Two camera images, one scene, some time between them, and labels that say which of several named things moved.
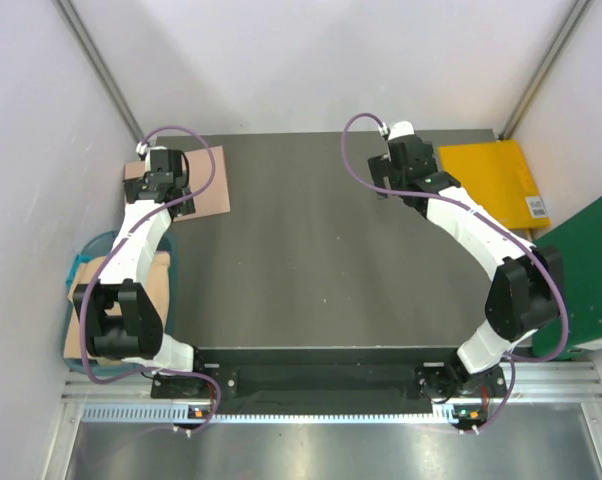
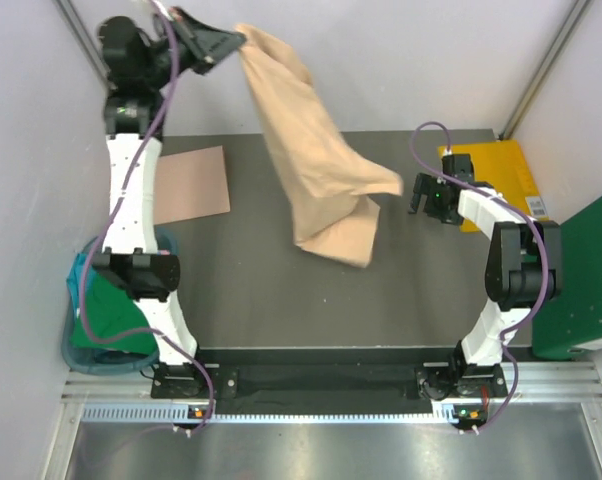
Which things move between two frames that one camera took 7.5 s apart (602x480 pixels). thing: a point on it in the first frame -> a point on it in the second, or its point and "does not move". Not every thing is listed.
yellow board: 497,175 does not move
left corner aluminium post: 82,31 does not move
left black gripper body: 183,181 -> 193,51
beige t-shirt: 87,269 -> 331,195
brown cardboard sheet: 212,202 does not move
